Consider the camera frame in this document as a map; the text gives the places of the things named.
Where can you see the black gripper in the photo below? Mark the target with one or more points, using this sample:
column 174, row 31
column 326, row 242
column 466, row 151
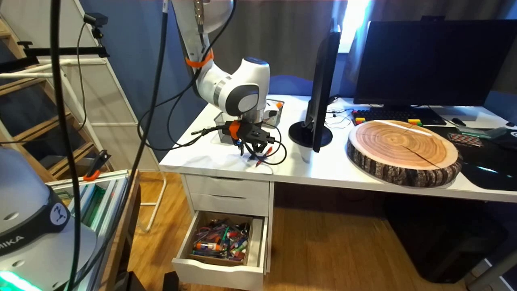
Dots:
column 253, row 133

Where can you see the white Franka robot base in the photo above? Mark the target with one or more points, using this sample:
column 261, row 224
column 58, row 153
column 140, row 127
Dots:
column 25, row 216

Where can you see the white closed drawer front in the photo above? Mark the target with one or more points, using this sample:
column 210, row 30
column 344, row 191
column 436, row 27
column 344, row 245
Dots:
column 226, row 195

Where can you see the slim black monitor with stand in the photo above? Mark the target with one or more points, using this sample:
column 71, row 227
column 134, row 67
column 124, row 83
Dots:
column 323, row 81

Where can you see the colourful pens heap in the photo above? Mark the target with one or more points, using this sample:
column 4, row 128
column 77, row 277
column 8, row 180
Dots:
column 219, row 240

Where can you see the yellow green toy block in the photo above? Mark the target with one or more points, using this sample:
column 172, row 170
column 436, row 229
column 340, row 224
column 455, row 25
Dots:
column 415, row 122
column 358, row 122

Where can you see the white open drawer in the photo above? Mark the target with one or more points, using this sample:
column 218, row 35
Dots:
column 214, row 272

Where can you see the round wooden log slab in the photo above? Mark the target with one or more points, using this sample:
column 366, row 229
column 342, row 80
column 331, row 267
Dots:
column 403, row 154

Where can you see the wooden edged cart top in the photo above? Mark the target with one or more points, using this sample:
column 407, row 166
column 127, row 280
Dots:
column 126, row 227

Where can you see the orange black spring clamp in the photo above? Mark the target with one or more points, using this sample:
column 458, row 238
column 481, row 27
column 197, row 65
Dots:
column 96, row 164

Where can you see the black floor stand base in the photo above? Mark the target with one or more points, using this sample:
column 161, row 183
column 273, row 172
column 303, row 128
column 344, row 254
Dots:
column 134, row 284

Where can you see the large black monitor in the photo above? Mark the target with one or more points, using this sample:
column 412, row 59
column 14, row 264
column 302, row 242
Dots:
column 429, row 65

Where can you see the black clamp knob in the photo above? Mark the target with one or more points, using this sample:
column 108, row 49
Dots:
column 95, row 22

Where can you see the black computer mouse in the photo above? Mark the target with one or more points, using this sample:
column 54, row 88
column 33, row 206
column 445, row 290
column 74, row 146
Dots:
column 457, row 122

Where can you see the black computer case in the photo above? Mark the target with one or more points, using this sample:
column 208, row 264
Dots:
column 441, row 237

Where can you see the black horizontal bar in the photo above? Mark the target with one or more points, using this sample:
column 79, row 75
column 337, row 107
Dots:
column 58, row 51

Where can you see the wooden shelf unit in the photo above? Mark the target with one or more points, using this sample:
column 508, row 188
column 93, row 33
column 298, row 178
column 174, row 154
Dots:
column 32, row 122

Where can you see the black mouse pad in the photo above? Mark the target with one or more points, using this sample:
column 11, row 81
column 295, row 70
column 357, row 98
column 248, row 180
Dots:
column 486, row 162

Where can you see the orange gripper mount bracket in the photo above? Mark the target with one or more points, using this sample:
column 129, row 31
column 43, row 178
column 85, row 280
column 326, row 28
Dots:
column 234, row 130

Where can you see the white metal rack frame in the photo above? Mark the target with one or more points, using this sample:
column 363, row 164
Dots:
column 80, row 60

